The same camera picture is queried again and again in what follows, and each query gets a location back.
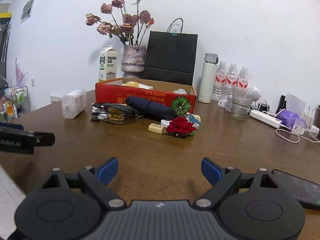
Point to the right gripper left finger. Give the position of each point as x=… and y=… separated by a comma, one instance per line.
x=95, y=180

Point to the purple plastic bag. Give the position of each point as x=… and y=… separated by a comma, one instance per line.
x=291, y=120

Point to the black smartphone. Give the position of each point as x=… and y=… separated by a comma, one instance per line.
x=307, y=193

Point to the green white milk carton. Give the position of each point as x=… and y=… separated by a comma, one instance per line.
x=108, y=62

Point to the pink marbled vase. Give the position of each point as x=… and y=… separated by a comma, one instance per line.
x=133, y=61

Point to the white power strip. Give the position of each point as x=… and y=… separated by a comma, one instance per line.
x=265, y=118

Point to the yellow white plush toy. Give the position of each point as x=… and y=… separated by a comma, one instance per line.
x=137, y=85

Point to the plastic water bottle red label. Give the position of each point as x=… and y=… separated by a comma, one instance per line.
x=243, y=78
x=231, y=81
x=219, y=81

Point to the orange red cardboard box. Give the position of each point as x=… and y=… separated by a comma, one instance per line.
x=112, y=91

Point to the blue white crumpled wrapper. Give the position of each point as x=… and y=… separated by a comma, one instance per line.
x=194, y=119

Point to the white round camera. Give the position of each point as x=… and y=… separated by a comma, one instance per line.
x=255, y=92

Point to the white thermos bottle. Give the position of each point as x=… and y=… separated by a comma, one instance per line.
x=207, y=79

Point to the wire storage rack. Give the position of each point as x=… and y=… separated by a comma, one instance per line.
x=14, y=103

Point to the white round puck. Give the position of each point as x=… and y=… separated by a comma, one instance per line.
x=165, y=123

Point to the clear glass cup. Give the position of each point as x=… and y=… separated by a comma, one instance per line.
x=241, y=103

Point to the dark navy umbrella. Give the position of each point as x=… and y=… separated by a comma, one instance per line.
x=150, y=109

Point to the white translucent plastic container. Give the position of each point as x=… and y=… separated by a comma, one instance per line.
x=74, y=103

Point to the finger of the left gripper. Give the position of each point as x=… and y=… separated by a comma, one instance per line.
x=43, y=139

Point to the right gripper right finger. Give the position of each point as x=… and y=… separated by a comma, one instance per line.
x=224, y=182

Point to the black paper gift bag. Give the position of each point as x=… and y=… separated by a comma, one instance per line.
x=171, y=55

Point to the cream mahjong tile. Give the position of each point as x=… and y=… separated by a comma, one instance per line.
x=156, y=128

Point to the dried pink flowers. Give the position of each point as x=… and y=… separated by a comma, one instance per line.
x=123, y=19

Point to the red fabric rose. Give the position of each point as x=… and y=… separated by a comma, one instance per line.
x=180, y=127

